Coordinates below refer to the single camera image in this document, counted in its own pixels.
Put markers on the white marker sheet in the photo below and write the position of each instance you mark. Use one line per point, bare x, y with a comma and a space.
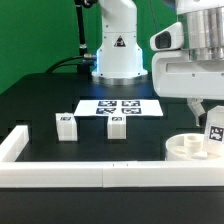
134, 107

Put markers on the white round stool seat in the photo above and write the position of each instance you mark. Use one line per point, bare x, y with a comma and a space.
187, 147

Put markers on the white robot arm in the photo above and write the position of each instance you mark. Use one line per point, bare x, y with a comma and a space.
119, 60

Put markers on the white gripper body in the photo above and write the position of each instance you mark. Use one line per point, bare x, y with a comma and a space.
185, 73

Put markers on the white U-shaped fence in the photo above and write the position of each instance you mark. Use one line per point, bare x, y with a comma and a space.
15, 174

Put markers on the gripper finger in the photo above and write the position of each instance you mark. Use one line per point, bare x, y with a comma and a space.
197, 109

